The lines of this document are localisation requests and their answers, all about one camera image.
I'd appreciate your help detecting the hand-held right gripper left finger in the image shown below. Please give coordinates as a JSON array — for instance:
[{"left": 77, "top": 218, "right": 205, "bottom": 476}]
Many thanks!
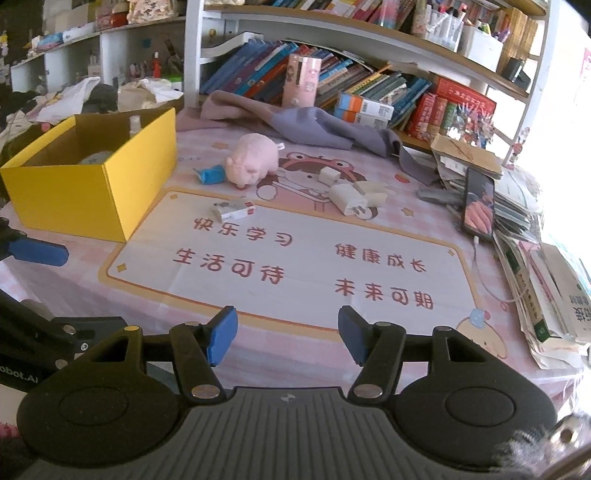
[{"left": 81, "top": 305, "right": 238, "bottom": 401}]

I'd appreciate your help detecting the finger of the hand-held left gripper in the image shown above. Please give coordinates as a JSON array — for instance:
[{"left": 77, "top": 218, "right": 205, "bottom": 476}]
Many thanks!
[
  {"left": 0, "top": 217, "right": 69, "bottom": 267},
  {"left": 0, "top": 291, "right": 129, "bottom": 366}
]

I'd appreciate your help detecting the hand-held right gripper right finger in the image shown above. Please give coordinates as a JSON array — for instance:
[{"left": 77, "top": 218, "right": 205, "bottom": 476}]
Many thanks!
[{"left": 338, "top": 305, "right": 497, "bottom": 401}]

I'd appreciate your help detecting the yellow cardboard box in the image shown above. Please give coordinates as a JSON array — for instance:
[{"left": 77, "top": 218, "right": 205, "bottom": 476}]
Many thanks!
[{"left": 0, "top": 107, "right": 178, "bottom": 243}]

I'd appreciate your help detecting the small white red pack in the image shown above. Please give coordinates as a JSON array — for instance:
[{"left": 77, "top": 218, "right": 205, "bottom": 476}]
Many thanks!
[{"left": 213, "top": 199, "right": 256, "bottom": 221}]

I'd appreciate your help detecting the large white charger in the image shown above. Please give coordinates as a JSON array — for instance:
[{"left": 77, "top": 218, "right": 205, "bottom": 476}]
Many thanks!
[{"left": 329, "top": 185, "right": 370, "bottom": 217}]

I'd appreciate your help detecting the cream charger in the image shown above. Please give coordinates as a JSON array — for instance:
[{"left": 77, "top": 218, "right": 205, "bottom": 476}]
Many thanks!
[{"left": 353, "top": 181, "right": 389, "bottom": 208}]

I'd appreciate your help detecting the pink pig plush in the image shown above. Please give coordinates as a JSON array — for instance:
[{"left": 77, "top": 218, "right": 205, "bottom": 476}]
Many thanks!
[{"left": 225, "top": 133, "right": 286, "bottom": 189}]

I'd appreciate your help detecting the pink cylinder container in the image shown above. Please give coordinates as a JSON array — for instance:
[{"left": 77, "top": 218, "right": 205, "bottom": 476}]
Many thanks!
[{"left": 281, "top": 53, "right": 322, "bottom": 109}]

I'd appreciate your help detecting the pink cloth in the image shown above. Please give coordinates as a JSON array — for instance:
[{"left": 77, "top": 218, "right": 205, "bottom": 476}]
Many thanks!
[{"left": 0, "top": 422, "right": 21, "bottom": 462}]

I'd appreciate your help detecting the pink printed desk mat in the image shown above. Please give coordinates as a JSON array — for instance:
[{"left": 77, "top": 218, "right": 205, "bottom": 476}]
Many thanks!
[{"left": 0, "top": 108, "right": 587, "bottom": 407}]

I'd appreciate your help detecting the grey round object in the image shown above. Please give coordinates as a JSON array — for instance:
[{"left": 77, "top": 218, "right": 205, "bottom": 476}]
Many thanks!
[{"left": 76, "top": 150, "right": 114, "bottom": 165}]

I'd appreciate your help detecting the white cloth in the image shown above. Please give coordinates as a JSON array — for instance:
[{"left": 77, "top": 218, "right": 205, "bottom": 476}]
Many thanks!
[{"left": 28, "top": 76, "right": 101, "bottom": 124}]

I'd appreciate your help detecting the small blue toy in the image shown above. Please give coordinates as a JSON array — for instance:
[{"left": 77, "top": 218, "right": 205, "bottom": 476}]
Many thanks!
[{"left": 193, "top": 165, "right": 227, "bottom": 184}]

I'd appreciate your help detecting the grey pencil case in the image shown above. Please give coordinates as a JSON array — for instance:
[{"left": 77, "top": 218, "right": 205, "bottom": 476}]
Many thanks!
[{"left": 417, "top": 187, "right": 465, "bottom": 205}]

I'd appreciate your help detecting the dark cloth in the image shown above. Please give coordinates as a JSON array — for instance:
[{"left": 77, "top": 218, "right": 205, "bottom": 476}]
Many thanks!
[{"left": 83, "top": 85, "right": 119, "bottom": 114}]

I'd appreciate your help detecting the black smartphone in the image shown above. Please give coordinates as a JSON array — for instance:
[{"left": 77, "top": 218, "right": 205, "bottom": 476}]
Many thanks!
[{"left": 462, "top": 167, "right": 496, "bottom": 243}]

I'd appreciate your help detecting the cream bag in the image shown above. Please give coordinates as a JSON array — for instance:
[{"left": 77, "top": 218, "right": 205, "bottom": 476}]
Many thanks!
[{"left": 117, "top": 78, "right": 184, "bottom": 112}]

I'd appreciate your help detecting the pile of booklets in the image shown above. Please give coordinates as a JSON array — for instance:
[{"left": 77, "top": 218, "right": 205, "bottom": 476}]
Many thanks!
[{"left": 492, "top": 231, "right": 591, "bottom": 370}]

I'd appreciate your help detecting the grey fuzzy cloth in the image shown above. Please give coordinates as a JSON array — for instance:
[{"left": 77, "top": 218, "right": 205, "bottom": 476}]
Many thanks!
[{"left": 492, "top": 411, "right": 591, "bottom": 480}]

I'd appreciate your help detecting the brown paper envelope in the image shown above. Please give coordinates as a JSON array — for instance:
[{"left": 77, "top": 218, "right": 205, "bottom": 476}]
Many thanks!
[{"left": 430, "top": 135, "right": 503, "bottom": 180}]

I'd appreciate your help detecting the purple cloth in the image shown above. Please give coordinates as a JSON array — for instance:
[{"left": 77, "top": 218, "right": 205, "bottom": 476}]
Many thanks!
[{"left": 175, "top": 90, "right": 439, "bottom": 185}]

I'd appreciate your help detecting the orange blue white carton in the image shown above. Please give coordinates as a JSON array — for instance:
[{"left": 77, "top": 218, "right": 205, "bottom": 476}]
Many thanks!
[
  {"left": 333, "top": 108, "right": 391, "bottom": 131},
  {"left": 337, "top": 92, "right": 395, "bottom": 120}
]

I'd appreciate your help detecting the white side shelf unit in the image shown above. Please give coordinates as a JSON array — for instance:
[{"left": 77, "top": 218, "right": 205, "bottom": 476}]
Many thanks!
[{"left": 9, "top": 16, "right": 186, "bottom": 93}]

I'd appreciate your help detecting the red book set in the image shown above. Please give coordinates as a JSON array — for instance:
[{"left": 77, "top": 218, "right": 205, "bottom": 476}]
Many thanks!
[{"left": 406, "top": 76, "right": 497, "bottom": 148}]

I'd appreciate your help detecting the white desk bookshelf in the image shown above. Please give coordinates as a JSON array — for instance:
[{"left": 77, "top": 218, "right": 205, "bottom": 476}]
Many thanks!
[{"left": 185, "top": 0, "right": 552, "bottom": 168}]

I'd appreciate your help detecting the pink figure ornament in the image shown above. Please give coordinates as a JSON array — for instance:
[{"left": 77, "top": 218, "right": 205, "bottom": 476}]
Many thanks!
[{"left": 127, "top": 0, "right": 185, "bottom": 25}]

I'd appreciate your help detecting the row of leaning books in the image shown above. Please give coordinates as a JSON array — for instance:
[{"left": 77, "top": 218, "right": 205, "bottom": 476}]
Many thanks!
[{"left": 199, "top": 39, "right": 435, "bottom": 134}]

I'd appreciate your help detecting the black device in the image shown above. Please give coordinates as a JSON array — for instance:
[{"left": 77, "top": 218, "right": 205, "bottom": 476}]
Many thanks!
[{"left": 501, "top": 58, "right": 532, "bottom": 90}]

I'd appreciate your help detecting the white storage box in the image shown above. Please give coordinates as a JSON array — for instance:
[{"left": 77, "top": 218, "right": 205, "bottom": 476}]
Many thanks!
[{"left": 462, "top": 23, "right": 505, "bottom": 72}]

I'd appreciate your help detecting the white pen organiser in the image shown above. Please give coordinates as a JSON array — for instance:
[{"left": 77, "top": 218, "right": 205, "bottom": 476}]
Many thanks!
[{"left": 425, "top": 4, "right": 465, "bottom": 52}]

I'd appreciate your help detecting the shelf row of books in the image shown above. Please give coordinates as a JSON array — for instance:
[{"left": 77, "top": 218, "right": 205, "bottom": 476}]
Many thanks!
[{"left": 245, "top": 0, "right": 416, "bottom": 29}]

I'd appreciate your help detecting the row of yellow books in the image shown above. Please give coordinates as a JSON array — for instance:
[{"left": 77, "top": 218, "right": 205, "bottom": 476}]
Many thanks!
[{"left": 501, "top": 7, "right": 542, "bottom": 72}]

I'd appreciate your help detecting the white charging cable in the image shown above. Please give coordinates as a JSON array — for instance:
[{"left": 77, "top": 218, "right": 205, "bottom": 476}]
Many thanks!
[{"left": 471, "top": 235, "right": 527, "bottom": 305}]

